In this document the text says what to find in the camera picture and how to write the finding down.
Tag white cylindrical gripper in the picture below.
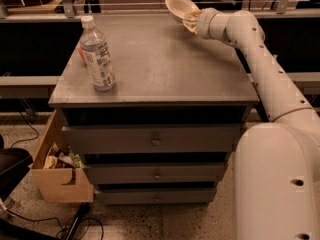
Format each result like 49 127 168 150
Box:
183 8 230 40

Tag white paper bowl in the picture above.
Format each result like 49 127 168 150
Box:
165 0 199 23

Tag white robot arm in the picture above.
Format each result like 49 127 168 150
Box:
182 8 320 240

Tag clear plastic water bottle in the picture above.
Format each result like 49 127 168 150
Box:
80 16 116 91

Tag orange fruit behind bottle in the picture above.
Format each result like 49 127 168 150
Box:
77 44 85 62

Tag grey drawer cabinet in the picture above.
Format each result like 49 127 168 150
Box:
49 14 258 191

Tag top grey drawer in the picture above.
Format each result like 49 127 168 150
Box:
63 124 241 154

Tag grey drawer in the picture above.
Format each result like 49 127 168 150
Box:
63 124 241 154
95 188 216 205
83 162 226 185

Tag middle grey drawer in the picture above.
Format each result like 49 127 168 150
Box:
83 162 226 185

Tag bottom grey drawer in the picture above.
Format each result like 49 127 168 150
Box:
95 188 216 205

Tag cardboard box with snacks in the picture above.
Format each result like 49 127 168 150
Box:
31 112 93 203

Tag black office chair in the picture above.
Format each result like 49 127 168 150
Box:
0 135 33 201

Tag black floor cables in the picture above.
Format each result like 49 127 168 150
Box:
0 202 105 240

